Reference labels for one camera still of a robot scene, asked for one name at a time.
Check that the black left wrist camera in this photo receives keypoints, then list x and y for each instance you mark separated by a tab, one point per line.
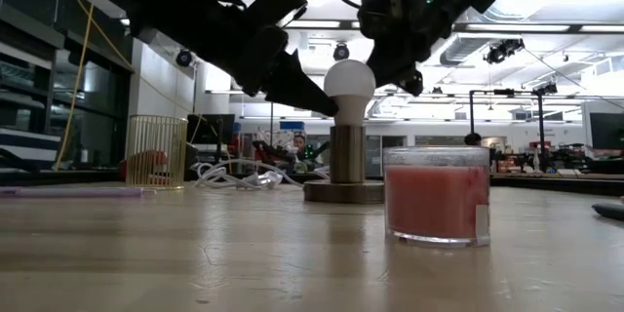
278	0

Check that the brass lamp base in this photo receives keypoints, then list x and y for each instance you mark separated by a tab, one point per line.
347	156

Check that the pink candle glass jar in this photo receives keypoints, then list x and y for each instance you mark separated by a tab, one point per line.
436	200

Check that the white framed monitor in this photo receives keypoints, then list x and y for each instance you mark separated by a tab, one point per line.
607	130

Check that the small black overhead device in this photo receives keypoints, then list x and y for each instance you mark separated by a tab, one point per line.
545	89

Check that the blue sign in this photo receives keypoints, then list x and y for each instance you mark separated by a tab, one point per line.
292	126

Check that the black ceiling spotlight cluster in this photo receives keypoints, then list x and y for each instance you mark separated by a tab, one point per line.
504	50

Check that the black computer monitor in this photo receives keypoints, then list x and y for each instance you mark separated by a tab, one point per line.
209	129

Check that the red stapler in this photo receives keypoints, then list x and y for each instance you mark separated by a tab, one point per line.
146	161

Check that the black table frame rail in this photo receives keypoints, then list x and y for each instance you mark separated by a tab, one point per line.
49	178

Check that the black pipe frame stand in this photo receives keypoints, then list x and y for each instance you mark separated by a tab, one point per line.
471	117

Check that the purple pen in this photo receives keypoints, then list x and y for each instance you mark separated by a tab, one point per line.
73	192

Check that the dark shelving unit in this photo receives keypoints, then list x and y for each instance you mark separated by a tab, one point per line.
29	107

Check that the black neighbouring table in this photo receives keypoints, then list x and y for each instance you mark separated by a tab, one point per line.
560	184

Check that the white lightbulb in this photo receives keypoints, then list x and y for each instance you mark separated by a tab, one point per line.
350	83

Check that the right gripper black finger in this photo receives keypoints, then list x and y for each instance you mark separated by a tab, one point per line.
413	83
390	68

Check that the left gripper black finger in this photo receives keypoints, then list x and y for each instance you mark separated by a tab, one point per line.
297	90

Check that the black background robot arm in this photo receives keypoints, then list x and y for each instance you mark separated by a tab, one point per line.
319	151
268	151

